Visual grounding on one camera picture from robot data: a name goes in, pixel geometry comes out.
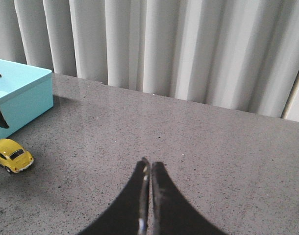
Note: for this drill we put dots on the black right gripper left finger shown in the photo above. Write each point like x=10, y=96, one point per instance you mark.
x=128, y=213

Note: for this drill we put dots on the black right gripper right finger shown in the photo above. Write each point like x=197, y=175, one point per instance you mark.
x=173, y=214

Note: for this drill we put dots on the yellow toy beetle car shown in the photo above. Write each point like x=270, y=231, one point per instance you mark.
x=13, y=157

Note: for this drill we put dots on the light blue plastic box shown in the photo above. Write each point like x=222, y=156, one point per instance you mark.
x=25, y=93

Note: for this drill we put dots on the grey pleated curtain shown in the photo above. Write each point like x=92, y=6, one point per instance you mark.
x=236, y=54

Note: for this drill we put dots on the white door frame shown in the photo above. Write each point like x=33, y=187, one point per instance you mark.
x=291, y=110

